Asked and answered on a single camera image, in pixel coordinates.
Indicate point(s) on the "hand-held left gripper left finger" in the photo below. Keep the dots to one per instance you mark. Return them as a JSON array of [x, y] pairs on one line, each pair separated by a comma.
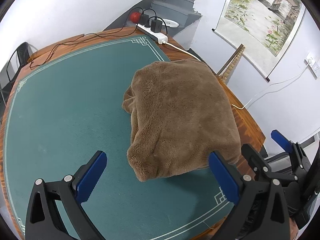
[[88, 180]]

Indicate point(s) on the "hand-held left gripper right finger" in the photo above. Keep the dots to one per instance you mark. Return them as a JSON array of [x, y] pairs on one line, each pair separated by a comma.
[[225, 177]]

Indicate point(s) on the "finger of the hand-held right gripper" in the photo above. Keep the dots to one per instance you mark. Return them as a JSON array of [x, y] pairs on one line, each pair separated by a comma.
[[281, 140], [252, 155]]

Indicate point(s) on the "brown fleece garment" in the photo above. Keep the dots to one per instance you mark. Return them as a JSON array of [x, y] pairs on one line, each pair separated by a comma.
[[180, 117]]

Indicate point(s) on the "green table mat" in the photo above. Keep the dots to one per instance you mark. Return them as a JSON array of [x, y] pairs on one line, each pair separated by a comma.
[[75, 105]]

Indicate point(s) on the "wooden abacus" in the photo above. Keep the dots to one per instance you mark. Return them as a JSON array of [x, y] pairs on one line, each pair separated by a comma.
[[232, 65]]

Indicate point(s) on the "hanging scroll painting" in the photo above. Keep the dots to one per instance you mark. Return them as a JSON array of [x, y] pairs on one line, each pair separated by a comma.
[[262, 17]]

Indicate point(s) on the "black metal chair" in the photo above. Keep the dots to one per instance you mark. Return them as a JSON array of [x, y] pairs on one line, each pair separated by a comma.
[[23, 48]]

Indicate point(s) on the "white power strip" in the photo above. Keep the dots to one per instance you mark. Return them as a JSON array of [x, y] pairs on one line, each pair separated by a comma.
[[160, 38]]

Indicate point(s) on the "white plate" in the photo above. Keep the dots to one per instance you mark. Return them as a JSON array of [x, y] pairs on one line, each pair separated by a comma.
[[172, 23]]

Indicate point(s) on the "black charger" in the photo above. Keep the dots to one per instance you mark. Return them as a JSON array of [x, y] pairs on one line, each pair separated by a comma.
[[145, 20], [155, 27]]

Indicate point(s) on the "red ball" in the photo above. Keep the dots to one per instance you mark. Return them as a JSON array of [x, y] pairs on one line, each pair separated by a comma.
[[134, 17]]

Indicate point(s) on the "white wall socket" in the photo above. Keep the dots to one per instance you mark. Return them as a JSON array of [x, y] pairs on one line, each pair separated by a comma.
[[312, 63]]

